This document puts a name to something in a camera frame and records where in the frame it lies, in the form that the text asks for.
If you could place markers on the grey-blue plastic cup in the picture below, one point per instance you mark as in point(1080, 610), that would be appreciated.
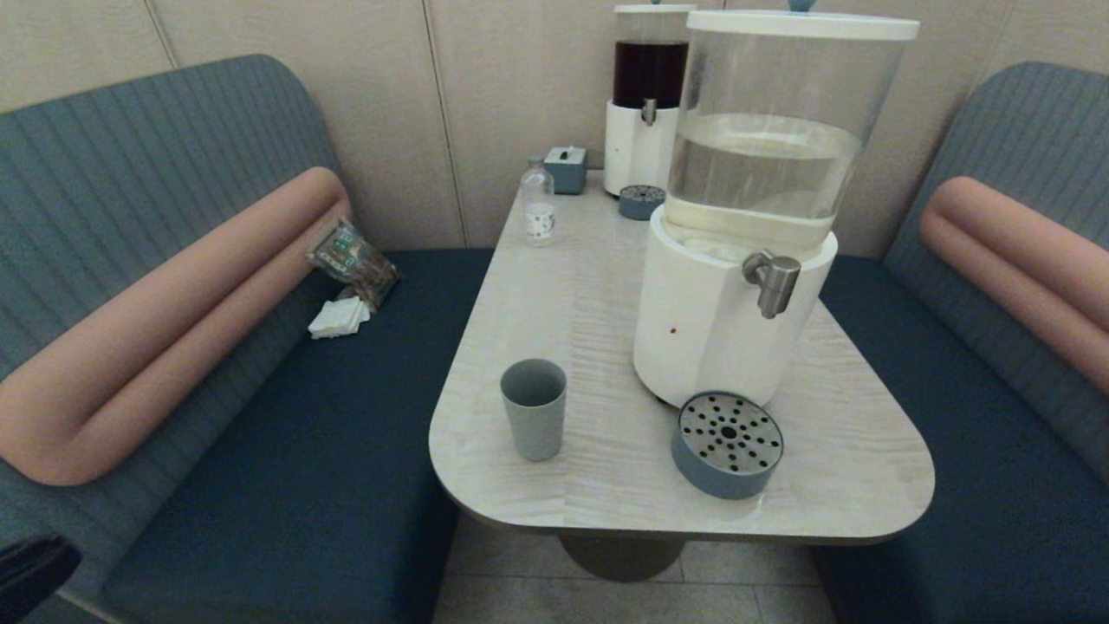
point(533, 425)

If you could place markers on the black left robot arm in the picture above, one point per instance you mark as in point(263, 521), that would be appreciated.
point(30, 568)

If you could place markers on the small clear plastic bottle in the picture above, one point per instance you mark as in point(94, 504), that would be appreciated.
point(538, 217)

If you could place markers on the blue perforated drip tray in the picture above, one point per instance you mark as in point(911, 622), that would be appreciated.
point(728, 472)
point(639, 206)

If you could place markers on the clear water dispenser white base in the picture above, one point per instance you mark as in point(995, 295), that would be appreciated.
point(693, 329)

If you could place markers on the grey-blue tissue box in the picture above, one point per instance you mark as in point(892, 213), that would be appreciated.
point(565, 172)

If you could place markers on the dark drink dispenser white base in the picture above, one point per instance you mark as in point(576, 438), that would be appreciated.
point(637, 152)

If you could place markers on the white paper napkins stack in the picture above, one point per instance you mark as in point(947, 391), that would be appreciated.
point(338, 319)

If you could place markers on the blue upholstered booth sofa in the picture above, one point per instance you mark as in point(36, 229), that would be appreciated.
point(970, 485)
point(303, 477)

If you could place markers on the pink cylindrical backrest bolster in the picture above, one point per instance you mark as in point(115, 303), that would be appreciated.
point(156, 329)
point(1022, 260)

